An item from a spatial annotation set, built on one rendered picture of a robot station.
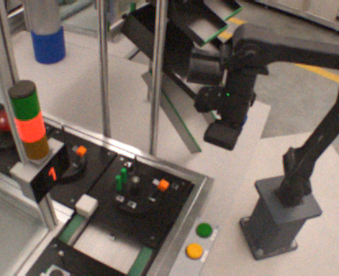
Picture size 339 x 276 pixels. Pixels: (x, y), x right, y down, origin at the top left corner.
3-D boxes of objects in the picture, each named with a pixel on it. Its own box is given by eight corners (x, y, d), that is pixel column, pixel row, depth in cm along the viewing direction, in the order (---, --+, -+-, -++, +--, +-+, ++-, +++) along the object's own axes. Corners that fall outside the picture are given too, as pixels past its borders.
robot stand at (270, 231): (297, 249, 99) (323, 213, 85) (254, 261, 96) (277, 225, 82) (278, 211, 109) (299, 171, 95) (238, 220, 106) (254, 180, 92)
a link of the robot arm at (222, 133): (263, 70, 73) (236, 61, 74) (240, 120, 60) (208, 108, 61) (255, 99, 78) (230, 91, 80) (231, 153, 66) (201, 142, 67)
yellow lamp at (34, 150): (54, 147, 68) (50, 129, 64) (38, 163, 64) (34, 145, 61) (35, 139, 69) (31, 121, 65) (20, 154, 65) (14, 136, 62)
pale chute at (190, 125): (212, 131, 115) (222, 128, 112) (190, 154, 107) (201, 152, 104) (166, 57, 108) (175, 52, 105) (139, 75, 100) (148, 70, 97)
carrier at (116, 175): (191, 186, 103) (197, 156, 94) (156, 250, 87) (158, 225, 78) (119, 157, 109) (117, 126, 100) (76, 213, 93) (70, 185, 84)
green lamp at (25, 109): (46, 108, 61) (42, 86, 57) (28, 125, 57) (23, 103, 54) (26, 100, 62) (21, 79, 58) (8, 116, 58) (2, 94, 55)
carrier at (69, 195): (118, 156, 109) (116, 126, 100) (75, 213, 93) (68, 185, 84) (57, 131, 115) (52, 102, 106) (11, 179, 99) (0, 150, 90)
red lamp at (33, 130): (50, 129, 64) (46, 108, 61) (34, 145, 61) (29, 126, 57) (31, 121, 65) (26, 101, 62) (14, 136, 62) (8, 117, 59)
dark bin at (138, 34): (216, 79, 102) (229, 64, 96) (193, 100, 94) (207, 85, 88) (148, 16, 103) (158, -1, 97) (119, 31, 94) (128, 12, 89)
